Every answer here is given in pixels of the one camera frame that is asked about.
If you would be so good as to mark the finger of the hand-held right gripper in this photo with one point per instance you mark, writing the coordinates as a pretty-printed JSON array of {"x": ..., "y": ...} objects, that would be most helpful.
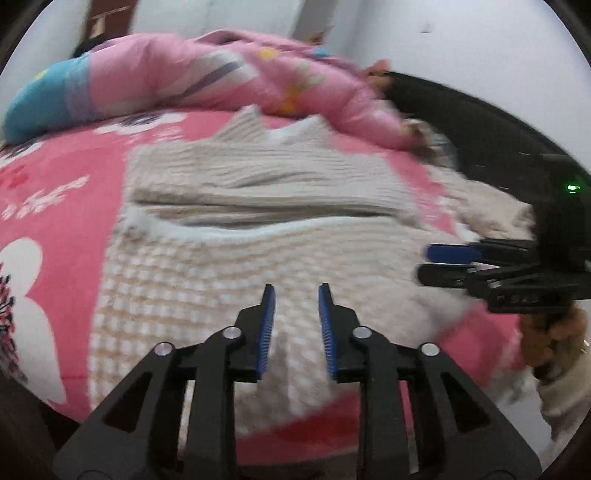
[
  {"x": 452, "y": 275},
  {"x": 452, "y": 253}
]

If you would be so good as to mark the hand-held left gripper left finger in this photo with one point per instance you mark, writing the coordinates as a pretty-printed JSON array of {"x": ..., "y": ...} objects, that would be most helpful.
[{"x": 267, "y": 332}]

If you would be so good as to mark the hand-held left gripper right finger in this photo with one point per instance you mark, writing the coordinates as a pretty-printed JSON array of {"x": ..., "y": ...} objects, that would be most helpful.
[{"x": 327, "y": 332}]

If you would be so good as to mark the beige white checked sweater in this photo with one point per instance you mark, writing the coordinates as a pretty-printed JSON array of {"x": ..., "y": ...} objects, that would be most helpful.
[{"x": 231, "y": 258}]

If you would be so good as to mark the person's right forearm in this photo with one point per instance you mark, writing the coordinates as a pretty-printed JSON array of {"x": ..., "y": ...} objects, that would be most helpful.
[{"x": 568, "y": 397}]

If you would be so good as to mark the person's right hand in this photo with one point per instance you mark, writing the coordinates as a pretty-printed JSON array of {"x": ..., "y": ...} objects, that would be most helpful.
[{"x": 558, "y": 337}]

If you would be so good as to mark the cream fluffy blanket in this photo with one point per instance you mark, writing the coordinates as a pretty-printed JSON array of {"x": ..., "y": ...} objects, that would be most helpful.
[{"x": 494, "y": 207}]

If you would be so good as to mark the black headboard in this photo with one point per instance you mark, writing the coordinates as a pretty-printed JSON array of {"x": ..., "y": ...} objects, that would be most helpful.
[{"x": 485, "y": 134}]

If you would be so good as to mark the pink floral blanket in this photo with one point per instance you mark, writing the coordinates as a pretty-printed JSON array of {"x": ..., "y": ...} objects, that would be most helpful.
[{"x": 60, "y": 194}]

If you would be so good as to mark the pink and blue quilt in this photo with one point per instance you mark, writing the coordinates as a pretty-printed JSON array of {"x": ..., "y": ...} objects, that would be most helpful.
[{"x": 175, "y": 69}]

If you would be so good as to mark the brown wooden door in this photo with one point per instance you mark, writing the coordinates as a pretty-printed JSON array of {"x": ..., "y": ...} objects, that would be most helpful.
[{"x": 111, "y": 18}]

